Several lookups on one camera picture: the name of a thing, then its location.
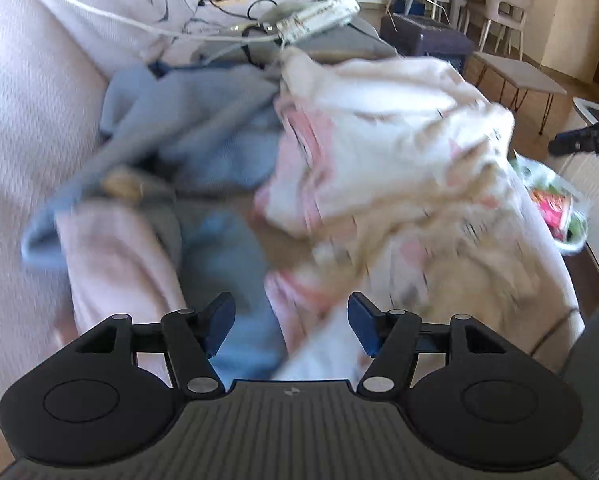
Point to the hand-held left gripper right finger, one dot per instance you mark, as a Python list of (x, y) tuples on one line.
[(364, 320)]

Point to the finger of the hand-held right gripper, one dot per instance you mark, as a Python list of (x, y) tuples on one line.
[(579, 140)]

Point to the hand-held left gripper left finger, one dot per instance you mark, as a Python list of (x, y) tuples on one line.
[(219, 322)]

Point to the printed cream pajama top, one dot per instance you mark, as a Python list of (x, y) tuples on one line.
[(429, 185)]

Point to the white ribbed cabinet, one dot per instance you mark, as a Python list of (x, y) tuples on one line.
[(597, 110)]

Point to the plastic bag of snacks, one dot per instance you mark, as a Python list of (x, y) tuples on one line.
[(554, 200)]

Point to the grey hairpin-leg coffee table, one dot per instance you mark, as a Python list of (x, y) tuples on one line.
[(524, 77)]

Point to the dark grey garment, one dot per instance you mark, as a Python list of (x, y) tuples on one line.
[(167, 225)]

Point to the pink garment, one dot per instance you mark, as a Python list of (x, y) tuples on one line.
[(114, 260)]

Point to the dark purple heater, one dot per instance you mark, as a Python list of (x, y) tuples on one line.
[(424, 40)]

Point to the light blue knit sweater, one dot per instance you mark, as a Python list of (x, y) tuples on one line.
[(44, 230)]

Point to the person's grey trousers leg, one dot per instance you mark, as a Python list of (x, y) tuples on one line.
[(594, 385)]

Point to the grey cushion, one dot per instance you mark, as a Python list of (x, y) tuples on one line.
[(344, 45)]

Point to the dark blue garment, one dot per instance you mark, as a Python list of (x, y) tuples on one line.
[(164, 67)]

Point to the white power strip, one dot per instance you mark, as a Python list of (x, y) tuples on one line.
[(317, 15)]

